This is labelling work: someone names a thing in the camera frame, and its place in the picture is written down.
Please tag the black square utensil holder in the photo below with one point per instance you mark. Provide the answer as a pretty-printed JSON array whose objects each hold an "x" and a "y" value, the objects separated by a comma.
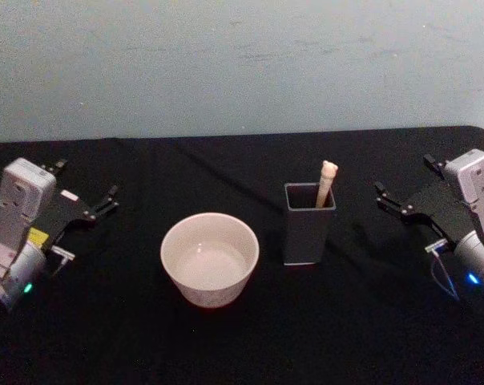
[{"x": 308, "y": 232}]

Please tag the black table cloth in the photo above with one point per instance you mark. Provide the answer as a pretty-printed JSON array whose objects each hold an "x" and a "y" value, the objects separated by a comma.
[{"x": 242, "y": 345}]

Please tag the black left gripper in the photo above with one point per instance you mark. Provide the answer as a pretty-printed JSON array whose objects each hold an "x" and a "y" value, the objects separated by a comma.
[{"x": 63, "y": 212}]

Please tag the white round bowl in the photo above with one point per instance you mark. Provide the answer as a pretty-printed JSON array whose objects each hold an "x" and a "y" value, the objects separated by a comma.
[{"x": 210, "y": 260}]

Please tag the wooden stick with cat head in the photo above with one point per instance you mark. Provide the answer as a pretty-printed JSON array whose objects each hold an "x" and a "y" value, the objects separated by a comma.
[{"x": 326, "y": 182}]

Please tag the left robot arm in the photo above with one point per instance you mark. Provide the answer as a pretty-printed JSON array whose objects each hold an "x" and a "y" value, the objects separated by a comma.
[{"x": 17, "y": 208}]

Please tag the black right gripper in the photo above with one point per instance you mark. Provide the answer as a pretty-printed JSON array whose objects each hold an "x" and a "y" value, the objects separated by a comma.
[{"x": 438, "y": 208}]

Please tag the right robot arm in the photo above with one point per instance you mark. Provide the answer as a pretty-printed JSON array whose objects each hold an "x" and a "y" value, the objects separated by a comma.
[{"x": 472, "y": 188}]

